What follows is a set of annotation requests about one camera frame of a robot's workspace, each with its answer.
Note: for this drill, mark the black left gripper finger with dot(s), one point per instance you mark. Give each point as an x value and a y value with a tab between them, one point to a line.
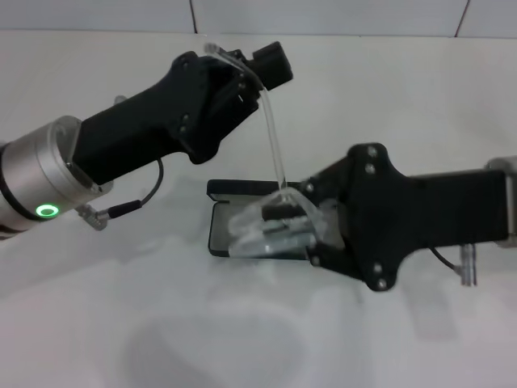
270	54
278	77

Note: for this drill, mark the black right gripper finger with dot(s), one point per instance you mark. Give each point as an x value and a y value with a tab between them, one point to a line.
323	182
331	254

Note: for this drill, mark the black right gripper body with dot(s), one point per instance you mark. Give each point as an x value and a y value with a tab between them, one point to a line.
424	210

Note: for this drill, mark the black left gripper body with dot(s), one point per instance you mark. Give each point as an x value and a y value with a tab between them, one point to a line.
141	125

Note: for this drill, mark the clear white glasses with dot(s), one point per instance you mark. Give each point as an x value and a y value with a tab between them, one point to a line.
272	133

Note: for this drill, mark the black glasses case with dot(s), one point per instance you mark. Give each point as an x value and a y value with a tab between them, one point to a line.
220	230

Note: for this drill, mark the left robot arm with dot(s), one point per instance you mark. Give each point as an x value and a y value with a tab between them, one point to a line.
40	174

